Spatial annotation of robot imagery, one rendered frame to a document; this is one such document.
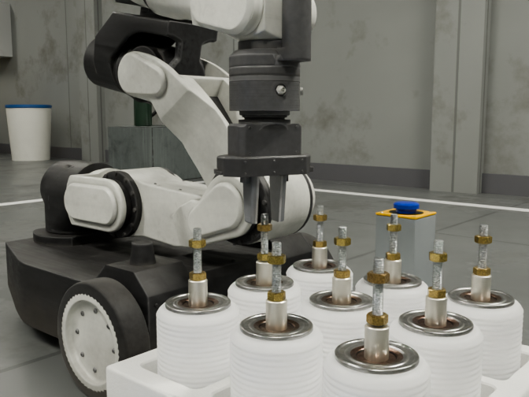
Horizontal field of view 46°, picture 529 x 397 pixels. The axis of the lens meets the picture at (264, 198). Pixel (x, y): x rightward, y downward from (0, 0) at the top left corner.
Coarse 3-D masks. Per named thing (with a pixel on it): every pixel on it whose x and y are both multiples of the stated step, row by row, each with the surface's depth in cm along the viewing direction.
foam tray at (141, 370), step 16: (528, 352) 75; (112, 368) 71; (128, 368) 71; (144, 368) 72; (528, 368) 71; (112, 384) 71; (128, 384) 68; (144, 384) 67; (160, 384) 66; (176, 384) 66; (224, 384) 66; (496, 384) 66; (512, 384) 66; (528, 384) 66
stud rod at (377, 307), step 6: (378, 258) 54; (378, 264) 54; (378, 270) 54; (378, 288) 54; (372, 294) 55; (378, 294) 54; (372, 300) 55; (378, 300) 54; (372, 306) 55; (378, 306) 55; (372, 312) 55; (378, 312) 55
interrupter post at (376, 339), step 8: (368, 328) 55; (376, 328) 54; (384, 328) 54; (368, 336) 55; (376, 336) 54; (384, 336) 54; (368, 344) 55; (376, 344) 54; (384, 344) 54; (368, 352) 55; (376, 352) 54; (384, 352) 55; (368, 360) 55; (376, 360) 55; (384, 360) 55
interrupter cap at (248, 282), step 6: (246, 276) 82; (252, 276) 82; (282, 276) 82; (240, 282) 79; (246, 282) 80; (252, 282) 80; (282, 282) 80; (288, 282) 80; (246, 288) 77; (252, 288) 76; (258, 288) 76; (264, 288) 76; (270, 288) 76; (282, 288) 77; (288, 288) 78
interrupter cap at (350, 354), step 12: (336, 348) 57; (348, 348) 57; (360, 348) 57; (396, 348) 57; (408, 348) 57; (336, 360) 55; (348, 360) 54; (360, 360) 54; (396, 360) 54; (408, 360) 54; (372, 372) 52; (384, 372) 52; (396, 372) 52
